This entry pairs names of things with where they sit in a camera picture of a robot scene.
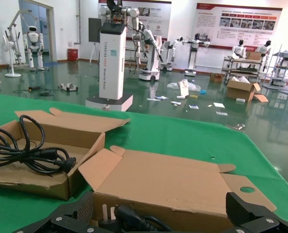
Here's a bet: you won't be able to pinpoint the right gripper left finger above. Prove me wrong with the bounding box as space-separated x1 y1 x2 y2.
12 191 94 233

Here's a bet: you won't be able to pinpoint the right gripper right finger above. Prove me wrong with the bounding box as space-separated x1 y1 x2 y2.
221 191 288 233

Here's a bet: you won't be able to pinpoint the brown open cardboard box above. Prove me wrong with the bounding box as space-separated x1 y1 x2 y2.
78 145 278 233
0 107 131 201

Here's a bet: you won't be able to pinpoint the small printed cardboard box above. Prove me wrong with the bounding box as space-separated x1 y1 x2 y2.
209 72 224 83

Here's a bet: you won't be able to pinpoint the closed cardboard box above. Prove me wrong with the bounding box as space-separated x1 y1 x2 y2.
245 50 263 61

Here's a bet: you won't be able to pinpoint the green tablecloth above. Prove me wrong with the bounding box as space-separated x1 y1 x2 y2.
0 93 288 233

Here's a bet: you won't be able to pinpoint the large open cardboard carton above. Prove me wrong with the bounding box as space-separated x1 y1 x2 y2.
225 76 270 102

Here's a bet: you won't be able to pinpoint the grey device on floor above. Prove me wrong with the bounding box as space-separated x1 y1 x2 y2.
58 83 79 92

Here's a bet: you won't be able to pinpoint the clear plastic bag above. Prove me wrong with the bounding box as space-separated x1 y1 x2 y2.
167 81 202 92

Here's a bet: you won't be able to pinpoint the white paper bag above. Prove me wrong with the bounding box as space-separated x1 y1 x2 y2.
177 79 190 98

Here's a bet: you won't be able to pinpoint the metal equipment rack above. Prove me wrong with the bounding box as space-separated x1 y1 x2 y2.
262 43 288 92

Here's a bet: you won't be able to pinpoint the metal shelf cart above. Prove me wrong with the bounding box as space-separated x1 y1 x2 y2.
221 55 265 82

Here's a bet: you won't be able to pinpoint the white column mobile robot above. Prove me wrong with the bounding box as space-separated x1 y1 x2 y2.
85 0 141 112

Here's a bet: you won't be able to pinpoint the red bin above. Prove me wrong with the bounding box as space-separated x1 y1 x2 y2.
66 48 80 62

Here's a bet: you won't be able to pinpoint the white robot with spread arms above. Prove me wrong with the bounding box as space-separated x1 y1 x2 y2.
182 33 210 77

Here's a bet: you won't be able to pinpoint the white black-headed humanoid robot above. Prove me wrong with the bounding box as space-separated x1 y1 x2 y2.
255 40 272 72
231 39 247 70

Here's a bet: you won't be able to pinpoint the white armed mobile robot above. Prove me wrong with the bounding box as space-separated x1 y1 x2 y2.
131 20 164 82

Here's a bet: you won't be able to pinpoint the white standing fan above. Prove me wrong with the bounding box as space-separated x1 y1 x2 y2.
2 35 22 78

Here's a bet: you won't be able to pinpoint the black screen on easel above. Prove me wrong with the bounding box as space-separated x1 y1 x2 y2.
88 17 103 63

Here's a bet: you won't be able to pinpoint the black power cable pile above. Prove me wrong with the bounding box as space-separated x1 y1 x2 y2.
101 203 174 233

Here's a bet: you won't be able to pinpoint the wide red white wall poster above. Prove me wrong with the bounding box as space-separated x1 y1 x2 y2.
194 2 283 53

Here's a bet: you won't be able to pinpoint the white hoist frame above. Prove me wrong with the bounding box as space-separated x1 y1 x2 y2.
4 9 39 65

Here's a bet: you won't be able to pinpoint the wall poster with robot photo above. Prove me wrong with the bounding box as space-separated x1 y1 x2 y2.
97 0 173 41

